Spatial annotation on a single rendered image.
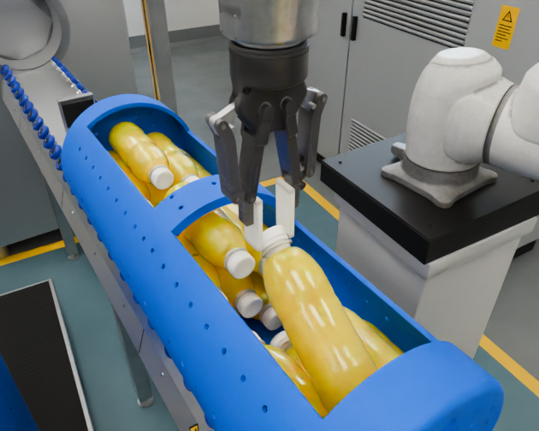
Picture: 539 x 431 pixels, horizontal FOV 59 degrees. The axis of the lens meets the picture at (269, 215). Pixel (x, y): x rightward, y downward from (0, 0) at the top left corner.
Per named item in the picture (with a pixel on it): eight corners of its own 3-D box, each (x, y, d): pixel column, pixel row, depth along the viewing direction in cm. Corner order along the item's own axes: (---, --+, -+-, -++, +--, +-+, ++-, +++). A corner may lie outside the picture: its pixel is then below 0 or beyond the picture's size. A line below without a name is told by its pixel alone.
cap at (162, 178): (166, 162, 88) (170, 166, 87) (171, 179, 91) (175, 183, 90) (146, 171, 87) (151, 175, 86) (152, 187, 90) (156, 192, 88)
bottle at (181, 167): (159, 165, 110) (196, 203, 97) (133, 155, 105) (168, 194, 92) (174, 138, 108) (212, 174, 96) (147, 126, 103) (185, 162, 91)
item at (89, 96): (101, 138, 152) (91, 91, 143) (105, 144, 149) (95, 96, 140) (68, 147, 147) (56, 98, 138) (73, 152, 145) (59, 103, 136)
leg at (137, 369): (150, 391, 184) (120, 268, 147) (156, 403, 180) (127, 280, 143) (135, 398, 181) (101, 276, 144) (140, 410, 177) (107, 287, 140)
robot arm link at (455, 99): (424, 130, 112) (440, 33, 99) (504, 152, 102) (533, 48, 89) (389, 157, 102) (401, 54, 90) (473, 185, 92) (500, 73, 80)
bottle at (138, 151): (135, 116, 100) (172, 152, 88) (145, 144, 105) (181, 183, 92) (103, 128, 98) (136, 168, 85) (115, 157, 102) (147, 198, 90)
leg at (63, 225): (78, 252, 250) (44, 144, 213) (81, 258, 246) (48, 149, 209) (67, 256, 247) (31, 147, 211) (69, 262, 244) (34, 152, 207)
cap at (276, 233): (291, 243, 59) (284, 230, 60) (289, 237, 56) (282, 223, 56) (263, 257, 59) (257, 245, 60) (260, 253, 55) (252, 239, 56)
